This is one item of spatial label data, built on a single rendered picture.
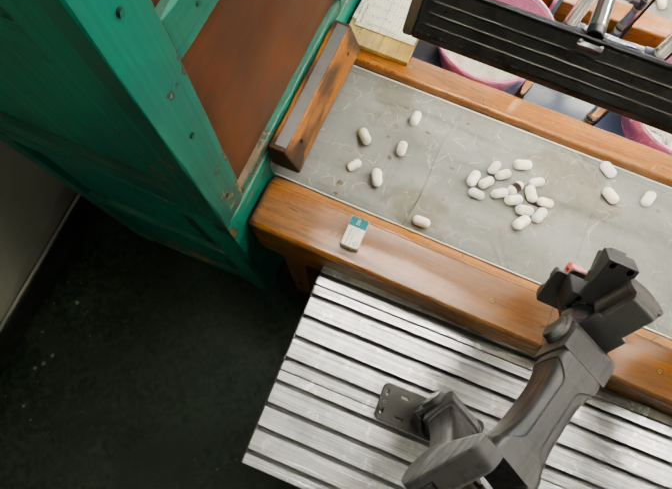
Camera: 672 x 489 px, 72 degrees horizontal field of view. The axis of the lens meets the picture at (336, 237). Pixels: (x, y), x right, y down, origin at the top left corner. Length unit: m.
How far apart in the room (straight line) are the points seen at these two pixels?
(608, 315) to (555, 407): 0.16
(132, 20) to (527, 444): 0.55
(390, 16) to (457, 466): 0.88
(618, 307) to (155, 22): 0.62
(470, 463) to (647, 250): 0.68
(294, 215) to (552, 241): 0.51
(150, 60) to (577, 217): 0.83
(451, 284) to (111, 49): 0.67
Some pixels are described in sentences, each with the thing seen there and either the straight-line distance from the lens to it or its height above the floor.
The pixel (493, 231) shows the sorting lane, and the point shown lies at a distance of 0.97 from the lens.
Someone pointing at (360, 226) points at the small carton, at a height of 0.78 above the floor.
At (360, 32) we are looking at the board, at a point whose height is 0.78.
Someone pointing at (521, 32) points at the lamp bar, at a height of 1.10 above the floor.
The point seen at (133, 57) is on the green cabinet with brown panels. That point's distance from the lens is 0.45.
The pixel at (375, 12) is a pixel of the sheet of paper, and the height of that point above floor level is 0.78.
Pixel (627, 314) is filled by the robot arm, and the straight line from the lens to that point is 0.71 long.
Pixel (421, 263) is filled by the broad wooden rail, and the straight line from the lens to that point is 0.89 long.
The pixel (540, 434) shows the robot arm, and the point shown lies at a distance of 0.59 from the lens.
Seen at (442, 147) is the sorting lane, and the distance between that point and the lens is 1.01.
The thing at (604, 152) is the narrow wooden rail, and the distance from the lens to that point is 1.10.
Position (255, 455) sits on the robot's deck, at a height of 0.65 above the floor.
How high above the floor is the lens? 1.62
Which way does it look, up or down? 74 degrees down
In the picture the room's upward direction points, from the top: 4 degrees clockwise
